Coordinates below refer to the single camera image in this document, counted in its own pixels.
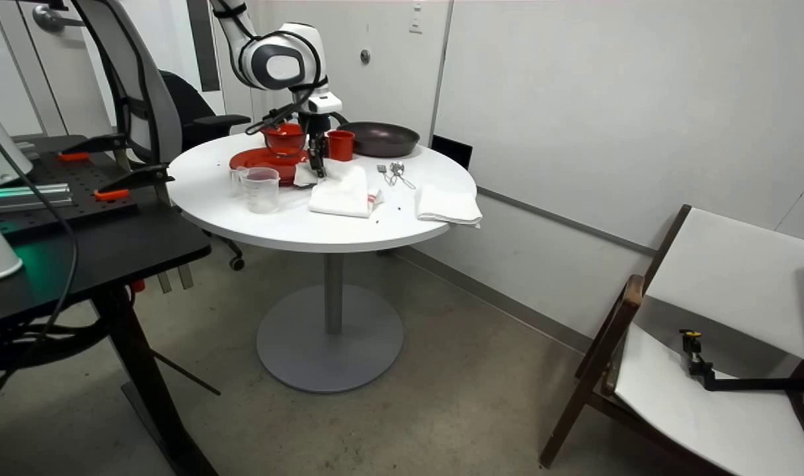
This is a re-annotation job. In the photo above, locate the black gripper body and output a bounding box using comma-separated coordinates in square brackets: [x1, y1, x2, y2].
[302, 112, 333, 151]

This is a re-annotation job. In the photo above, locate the folded white towel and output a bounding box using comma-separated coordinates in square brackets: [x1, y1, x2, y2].
[412, 167, 487, 231]

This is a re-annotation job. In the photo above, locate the red bowl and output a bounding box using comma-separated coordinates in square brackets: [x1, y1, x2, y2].
[261, 122, 310, 165]

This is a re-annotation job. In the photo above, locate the red cloth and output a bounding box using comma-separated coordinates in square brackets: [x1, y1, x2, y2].
[228, 146, 305, 190]

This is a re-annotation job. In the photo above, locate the clear plastic measuring cup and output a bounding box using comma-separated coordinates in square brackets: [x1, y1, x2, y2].
[234, 165, 284, 216]

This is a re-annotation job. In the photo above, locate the dark frying pan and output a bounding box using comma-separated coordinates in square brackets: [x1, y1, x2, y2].
[341, 118, 423, 158]

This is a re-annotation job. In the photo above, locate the metal spoon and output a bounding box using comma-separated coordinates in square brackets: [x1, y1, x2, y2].
[388, 158, 421, 192]

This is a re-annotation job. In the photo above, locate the black office chair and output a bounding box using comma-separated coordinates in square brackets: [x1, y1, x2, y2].
[160, 68, 255, 272]

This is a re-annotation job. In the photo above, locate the black box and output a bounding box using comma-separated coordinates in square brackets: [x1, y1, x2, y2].
[428, 131, 477, 170]

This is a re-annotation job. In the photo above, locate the narrow door window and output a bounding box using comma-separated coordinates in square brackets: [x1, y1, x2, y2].
[185, 0, 223, 93]

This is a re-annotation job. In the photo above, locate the mesh back office chair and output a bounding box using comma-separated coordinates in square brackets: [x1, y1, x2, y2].
[68, 0, 189, 188]

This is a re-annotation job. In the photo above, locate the black desk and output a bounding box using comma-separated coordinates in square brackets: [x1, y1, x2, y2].
[0, 130, 215, 476]

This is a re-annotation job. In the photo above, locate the black clamp stand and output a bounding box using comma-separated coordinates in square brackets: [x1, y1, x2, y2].
[678, 258, 804, 417]

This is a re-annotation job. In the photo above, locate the round white pedestal table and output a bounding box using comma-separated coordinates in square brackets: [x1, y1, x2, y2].
[165, 130, 481, 396]

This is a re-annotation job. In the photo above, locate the black cable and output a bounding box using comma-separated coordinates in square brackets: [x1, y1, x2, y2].
[0, 170, 82, 413]

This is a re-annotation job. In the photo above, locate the aluminium rail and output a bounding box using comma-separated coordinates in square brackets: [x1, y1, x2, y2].
[0, 180, 75, 215]

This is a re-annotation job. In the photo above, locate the metal door handle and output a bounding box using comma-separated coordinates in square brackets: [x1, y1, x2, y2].
[30, 2, 68, 28]

